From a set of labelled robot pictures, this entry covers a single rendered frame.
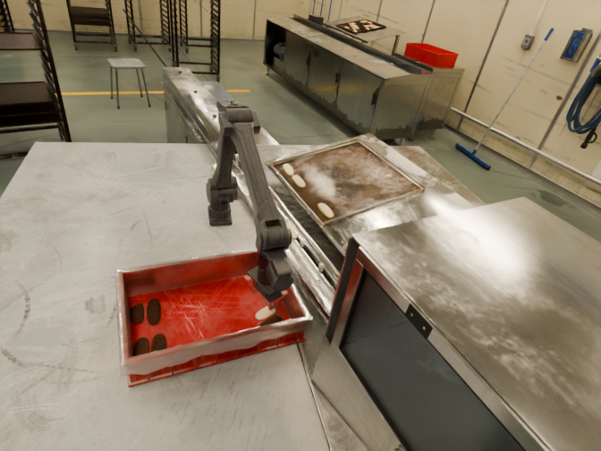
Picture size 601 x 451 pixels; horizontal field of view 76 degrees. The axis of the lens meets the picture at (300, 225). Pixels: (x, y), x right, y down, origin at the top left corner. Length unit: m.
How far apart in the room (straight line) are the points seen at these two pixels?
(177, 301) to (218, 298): 0.12
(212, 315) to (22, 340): 0.47
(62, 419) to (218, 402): 0.34
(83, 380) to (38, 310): 0.28
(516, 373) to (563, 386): 0.06
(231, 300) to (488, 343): 0.80
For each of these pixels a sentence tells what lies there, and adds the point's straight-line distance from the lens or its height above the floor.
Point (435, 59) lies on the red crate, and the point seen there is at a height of 0.94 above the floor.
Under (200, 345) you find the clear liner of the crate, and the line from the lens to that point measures 1.00.
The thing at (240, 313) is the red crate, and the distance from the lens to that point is 1.19.
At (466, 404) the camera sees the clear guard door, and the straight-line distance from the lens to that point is 0.64.
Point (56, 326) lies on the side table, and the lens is 1.25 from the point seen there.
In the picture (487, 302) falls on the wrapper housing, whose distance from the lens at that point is 0.70.
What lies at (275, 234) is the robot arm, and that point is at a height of 1.14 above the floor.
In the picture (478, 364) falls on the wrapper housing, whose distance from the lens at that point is 0.60.
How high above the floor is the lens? 1.72
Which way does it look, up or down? 35 degrees down
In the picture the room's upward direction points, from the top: 9 degrees clockwise
